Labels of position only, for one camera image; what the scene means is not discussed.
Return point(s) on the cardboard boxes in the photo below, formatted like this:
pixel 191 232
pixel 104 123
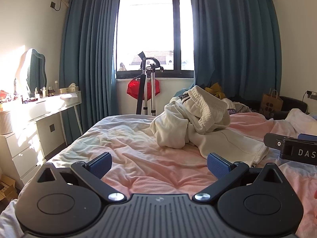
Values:
pixel 7 188

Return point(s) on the gold tissue box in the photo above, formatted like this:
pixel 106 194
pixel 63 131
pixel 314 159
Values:
pixel 69 90

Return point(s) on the wall socket with charger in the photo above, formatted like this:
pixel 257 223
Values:
pixel 311 93

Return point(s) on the dark cosmetic jar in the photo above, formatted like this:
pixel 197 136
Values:
pixel 51 91

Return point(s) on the white vanity desk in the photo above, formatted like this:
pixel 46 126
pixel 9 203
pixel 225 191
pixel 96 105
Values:
pixel 49 104

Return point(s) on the black cloth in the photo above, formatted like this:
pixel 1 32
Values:
pixel 246 101

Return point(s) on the yellow cloth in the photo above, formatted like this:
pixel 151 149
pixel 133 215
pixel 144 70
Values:
pixel 216 89

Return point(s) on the white ribbed container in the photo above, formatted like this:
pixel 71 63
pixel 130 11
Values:
pixel 5 122

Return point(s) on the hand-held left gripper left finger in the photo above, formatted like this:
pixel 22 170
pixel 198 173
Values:
pixel 100 165

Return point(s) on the brown paper bag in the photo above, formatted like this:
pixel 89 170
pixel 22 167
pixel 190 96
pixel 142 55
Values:
pixel 271 104

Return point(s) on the black wall socket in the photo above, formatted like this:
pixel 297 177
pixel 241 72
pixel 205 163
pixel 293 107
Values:
pixel 52 4

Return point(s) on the black framed window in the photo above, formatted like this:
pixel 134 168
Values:
pixel 148 29

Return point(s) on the tall clear bottle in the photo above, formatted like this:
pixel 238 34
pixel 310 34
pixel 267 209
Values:
pixel 56 88

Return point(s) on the pile of light clothes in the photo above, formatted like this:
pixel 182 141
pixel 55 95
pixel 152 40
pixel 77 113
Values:
pixel 237 109

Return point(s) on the red garment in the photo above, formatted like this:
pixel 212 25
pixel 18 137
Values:
pixel 135 89

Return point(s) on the white drawer cabinet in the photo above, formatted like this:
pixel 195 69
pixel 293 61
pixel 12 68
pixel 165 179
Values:
pixel 22 153

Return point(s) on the cream sweatpants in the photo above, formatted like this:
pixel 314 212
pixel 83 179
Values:
pixel 210 109

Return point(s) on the pastel pink duvet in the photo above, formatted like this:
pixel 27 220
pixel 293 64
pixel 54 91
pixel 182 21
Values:
pixel 138 141

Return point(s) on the blue curtain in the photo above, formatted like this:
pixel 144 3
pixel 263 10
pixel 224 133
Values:
pixel 89 54
pixel 235 42

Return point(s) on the small white bottle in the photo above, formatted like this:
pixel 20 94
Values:
pixel 44 91
pixel 37 93

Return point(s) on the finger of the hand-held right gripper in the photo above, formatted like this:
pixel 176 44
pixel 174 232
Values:
pixel 273 141
pixel 308 137

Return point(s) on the red packets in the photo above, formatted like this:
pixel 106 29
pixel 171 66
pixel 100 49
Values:
pixel 5 95

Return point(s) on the wavy framed mirror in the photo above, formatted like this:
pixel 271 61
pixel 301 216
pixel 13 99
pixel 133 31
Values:
pixel 36 72

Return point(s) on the black wall outlet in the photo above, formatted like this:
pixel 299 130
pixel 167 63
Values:
pixel 52 128

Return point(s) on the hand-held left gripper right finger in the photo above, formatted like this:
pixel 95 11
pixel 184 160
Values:
pixel 219 165

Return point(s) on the white jacket with printed tape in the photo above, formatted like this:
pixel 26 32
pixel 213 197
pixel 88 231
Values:
pixel 168 126

